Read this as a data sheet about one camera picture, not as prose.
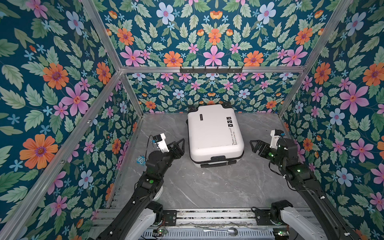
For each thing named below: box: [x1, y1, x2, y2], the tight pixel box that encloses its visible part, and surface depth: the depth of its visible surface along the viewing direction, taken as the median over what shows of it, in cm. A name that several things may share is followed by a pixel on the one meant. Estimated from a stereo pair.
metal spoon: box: [203, 227, 238, 237], surface depth 72 cm
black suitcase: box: [186, 102, 245, 168], surface depth 84 cm
